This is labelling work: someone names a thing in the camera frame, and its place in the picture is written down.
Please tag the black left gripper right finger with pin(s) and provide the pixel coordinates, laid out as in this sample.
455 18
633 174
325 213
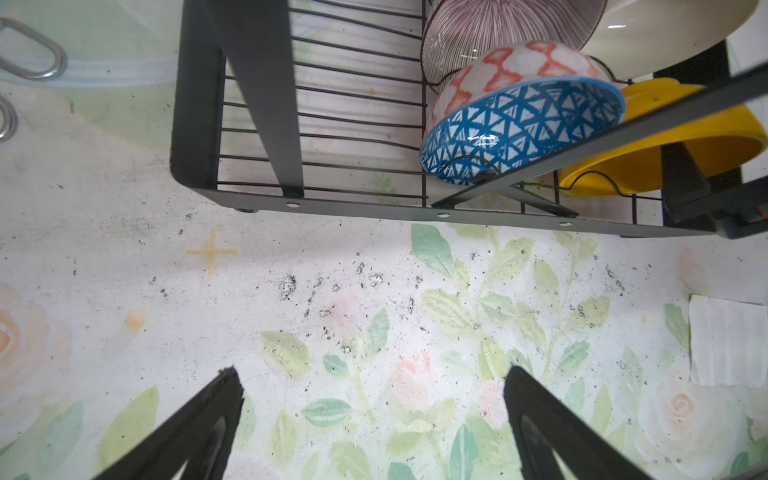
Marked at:
547 432

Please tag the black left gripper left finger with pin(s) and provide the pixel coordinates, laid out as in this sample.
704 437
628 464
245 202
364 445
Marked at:
195 442

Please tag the blue geometric patterned bowl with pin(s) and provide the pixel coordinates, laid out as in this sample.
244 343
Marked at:
514 105

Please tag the yellow bowl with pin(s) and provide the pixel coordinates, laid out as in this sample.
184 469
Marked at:
717 143

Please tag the cream white bowl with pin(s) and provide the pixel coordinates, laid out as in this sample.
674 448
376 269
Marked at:
635 38

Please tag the pink striped ceramic bowl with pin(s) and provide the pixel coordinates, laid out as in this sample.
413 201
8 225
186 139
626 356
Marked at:
458 32

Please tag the clear plastic compartment box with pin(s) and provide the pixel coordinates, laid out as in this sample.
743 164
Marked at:
728 343

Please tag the black wire dish rack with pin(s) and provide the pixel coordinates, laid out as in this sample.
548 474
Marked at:
320 108

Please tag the metal wire tongs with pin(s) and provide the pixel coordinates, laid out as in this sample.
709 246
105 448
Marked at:
43 60

